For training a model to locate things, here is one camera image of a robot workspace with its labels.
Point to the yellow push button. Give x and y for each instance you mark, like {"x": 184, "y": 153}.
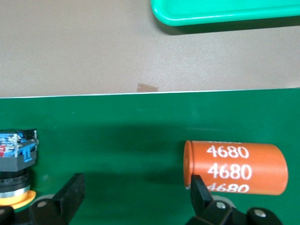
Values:
{"x": 16, "y": 154}

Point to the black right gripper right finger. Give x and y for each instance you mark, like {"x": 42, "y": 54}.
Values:
{"x": 204, "y": 206}

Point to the orange 4680 cylinder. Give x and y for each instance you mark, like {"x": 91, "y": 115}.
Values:
{"x": 234, "y": 164}

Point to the brown tape piece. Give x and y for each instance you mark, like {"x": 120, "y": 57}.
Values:
{"x": 146, "y": 87}

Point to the green plastic tray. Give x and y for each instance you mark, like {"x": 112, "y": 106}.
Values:
{"x": 222, "y": 11}

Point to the green conveyor belt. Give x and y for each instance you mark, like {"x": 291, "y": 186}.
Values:
{"x": 117, "y": 117}

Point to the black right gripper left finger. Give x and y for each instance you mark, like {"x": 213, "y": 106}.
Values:
{"x": 70, "y": 199}

